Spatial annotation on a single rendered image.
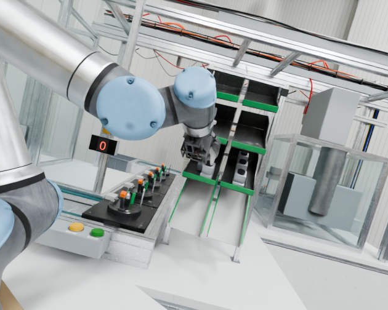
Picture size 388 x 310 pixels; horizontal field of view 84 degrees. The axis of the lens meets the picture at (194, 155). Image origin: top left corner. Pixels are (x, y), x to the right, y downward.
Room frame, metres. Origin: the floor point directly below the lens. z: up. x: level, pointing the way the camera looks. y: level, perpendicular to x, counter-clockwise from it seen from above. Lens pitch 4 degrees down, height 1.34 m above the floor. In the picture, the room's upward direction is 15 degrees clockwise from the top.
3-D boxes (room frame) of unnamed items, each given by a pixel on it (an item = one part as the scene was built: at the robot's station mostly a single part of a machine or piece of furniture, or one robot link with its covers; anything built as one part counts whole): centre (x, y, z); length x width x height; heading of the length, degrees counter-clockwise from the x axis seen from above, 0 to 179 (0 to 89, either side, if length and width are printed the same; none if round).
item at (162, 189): (1.39, 0.23, 1.01); 0.24 x 0.24 x 0.13; 1
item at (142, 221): (0.89, 0.23, 0.96); 0.24 x 0.24 x 0.02; 1
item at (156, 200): (1.14, 0.23, 1.01); 0.24 x 0.24 x 0.13; 1
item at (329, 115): (1.65, -0.92, 1.50); 0.38 x 0.21 x 0.88; 1
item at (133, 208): (0.89, 0.23, 0.98); 0.14 x 0.14 x 0.02
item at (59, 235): (0.67, 0.31, 0.93); 0.21 x 0.07 x 0.06; 91
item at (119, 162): (2.93, 0.86, 0.73); 0.62 x 0.42 x 0.23; 91
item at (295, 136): (1.70, -0.97, 1.21); 0.69 x 0.46 x 0.69; 91
